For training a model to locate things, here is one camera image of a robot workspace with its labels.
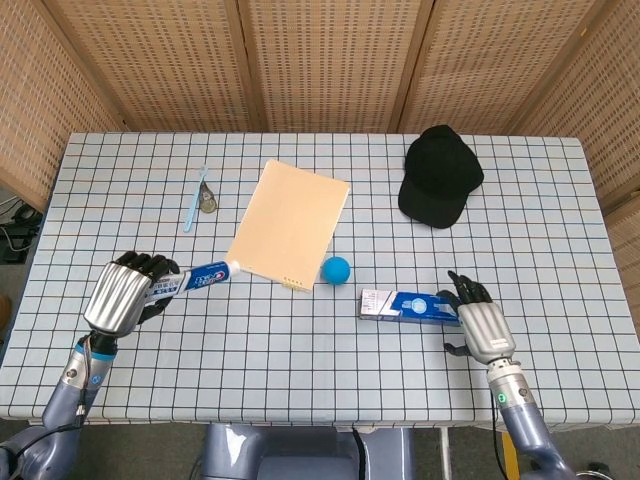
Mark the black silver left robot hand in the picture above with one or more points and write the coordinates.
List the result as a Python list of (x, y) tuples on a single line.
[(115, 297)]

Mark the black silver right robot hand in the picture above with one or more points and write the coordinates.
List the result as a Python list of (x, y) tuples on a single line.
[(487, 330)]

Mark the blue toothpaste paper box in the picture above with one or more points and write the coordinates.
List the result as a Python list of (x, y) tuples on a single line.
[(405, 306)]

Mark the blue white toothpaste tube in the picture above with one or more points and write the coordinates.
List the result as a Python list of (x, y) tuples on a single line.
[(205, 277)]

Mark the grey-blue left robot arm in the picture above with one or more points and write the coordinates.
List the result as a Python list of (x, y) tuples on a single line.
[(65, 395)]

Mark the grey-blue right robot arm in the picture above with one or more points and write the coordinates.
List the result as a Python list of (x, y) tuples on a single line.
[(525, 415)]

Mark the light blue toothbrush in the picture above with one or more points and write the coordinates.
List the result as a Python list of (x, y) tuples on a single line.
[(192, 210)]

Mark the white table leg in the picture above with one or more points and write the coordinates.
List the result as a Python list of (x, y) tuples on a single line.
[(443, 455)]

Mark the small grey foil-wrapped item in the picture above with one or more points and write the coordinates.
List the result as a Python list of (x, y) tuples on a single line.
[(208, 202)]

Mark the black baseball cap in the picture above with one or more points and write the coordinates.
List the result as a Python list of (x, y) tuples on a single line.
[(440, 175)]

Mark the blue ball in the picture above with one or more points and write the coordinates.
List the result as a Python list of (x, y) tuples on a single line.
[(336, 270)]

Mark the tan notebook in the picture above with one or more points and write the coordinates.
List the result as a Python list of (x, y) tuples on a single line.
[(290, 225)]

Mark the blue checked tablecloth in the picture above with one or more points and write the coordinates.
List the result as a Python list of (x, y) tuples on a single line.
[(300, 370)]

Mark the grey-blue robot torso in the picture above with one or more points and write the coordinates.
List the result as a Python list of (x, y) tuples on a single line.
[(290, 455)]

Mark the woven wooden folding screen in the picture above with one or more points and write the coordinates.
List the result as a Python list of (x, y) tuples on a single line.
[(330, 60)]

